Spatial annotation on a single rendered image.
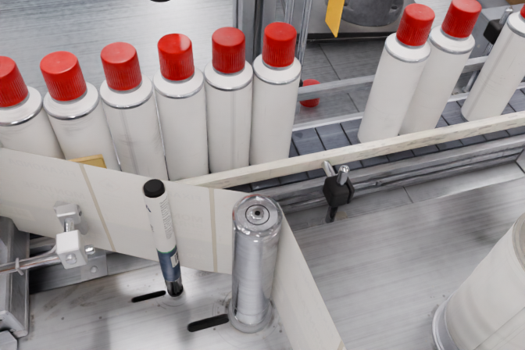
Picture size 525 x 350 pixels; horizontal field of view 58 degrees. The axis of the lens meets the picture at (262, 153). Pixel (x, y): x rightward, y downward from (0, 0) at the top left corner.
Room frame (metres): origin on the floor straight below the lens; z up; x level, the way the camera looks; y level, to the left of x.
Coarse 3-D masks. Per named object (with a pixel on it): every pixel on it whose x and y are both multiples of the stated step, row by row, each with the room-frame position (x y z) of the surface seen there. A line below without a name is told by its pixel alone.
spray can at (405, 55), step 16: (416, 16) 0.44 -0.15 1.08; (432, 16) 0.44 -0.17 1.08; (400, 32) 0.44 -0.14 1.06; (416, 32) 0.43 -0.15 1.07; (384, 48) 0.45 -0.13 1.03; (400, 48) 0.43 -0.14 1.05; (416, 48) 0.43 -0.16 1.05; (384, 64) 0.44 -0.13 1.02; (400, 64) 0.43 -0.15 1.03; (416, 64) 0.43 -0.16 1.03; (384, 80) 0.43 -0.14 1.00; (400, 80) 0.42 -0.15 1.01; (416, 80) 0.43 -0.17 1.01; (384, 96) 0.43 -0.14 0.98; (400, 96) 0.42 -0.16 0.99; (368, 112) 0.44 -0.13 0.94; (384, 112) 0.43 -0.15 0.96; (400, 112) 0.43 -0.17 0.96; (368, 128) 0.43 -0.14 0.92; (384, 128) 0.42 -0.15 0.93
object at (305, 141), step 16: (512, 96) 0.56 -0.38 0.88; (448, 112) 0.52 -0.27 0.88; (512, 112) 0.53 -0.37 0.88; (320, 128) 0.46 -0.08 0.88; (336, 128) 0.47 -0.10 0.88; (352, 128) 0.47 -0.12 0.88; (512, 128) 0.49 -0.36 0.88; (304, 144) 0.43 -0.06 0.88; (320, 144) 0.43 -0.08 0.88; (336, 144) 0.44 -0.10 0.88; (352, 144) 0.44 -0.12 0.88; (448, 144) 0.45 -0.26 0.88; (464, 144) 0.45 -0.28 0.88; (368, 160) 0.41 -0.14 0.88; (384, 160) 0.41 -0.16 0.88; (288, 176) 0.37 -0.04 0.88; (304, 176) 0.38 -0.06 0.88; (320, 176) 0.38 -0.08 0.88
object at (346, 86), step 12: (468, 60) 0.54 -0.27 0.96; (480, 60) 0.54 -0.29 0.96; (324, 84) 0.46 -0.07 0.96; (336, 84) 0.46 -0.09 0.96; (348, 84) 0.47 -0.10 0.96; (360, 84) 0.47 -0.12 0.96; (372, 84) 0.48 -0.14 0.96; (300, 96) 0.44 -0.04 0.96; (312, 96) 0.45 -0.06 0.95; (324, 96) 0.45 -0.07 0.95
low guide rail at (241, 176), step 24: (480, 120) 0.47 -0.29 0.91; (504, 120) 0.47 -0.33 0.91; (360, 144) 0.41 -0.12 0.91; (384, 144) 0.41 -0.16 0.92; (408, 144) 0.42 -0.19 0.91; (432, 144) 0.43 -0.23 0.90; (240, 168) 0.35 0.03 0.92; (264, 168) 0.36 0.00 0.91; (288, 168) 0.36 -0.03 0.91; (312, 168) 0.37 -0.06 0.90
